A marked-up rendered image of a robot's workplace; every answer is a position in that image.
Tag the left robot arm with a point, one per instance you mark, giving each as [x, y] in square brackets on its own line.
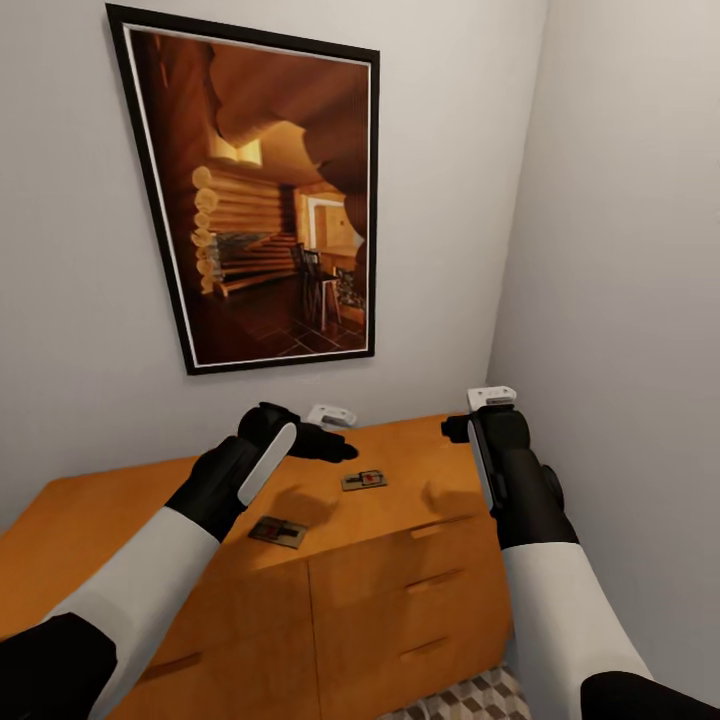
[83, 658]

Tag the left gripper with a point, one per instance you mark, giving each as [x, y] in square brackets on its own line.
[328, 447]

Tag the cabinet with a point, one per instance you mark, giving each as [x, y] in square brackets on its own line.
[394, 594]

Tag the picture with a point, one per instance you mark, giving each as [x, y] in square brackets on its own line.
[259, 152]

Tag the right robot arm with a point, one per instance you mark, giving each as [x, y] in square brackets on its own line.
[576, 659]

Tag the mousetrap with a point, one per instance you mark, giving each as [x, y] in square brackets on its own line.
[363, 481]
[279, 532]

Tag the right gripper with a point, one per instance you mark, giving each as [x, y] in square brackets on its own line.
[456, 427]

